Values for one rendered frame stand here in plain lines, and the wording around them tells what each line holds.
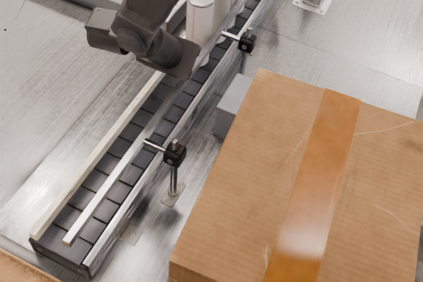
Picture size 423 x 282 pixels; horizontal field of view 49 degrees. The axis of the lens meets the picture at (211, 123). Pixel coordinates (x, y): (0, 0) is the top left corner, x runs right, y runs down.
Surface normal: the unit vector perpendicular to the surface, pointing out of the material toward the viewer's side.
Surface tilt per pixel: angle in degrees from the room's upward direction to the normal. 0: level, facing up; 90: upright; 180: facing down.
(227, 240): 0
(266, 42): 0
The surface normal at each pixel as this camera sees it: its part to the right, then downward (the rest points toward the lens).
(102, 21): -0.19, -0.39
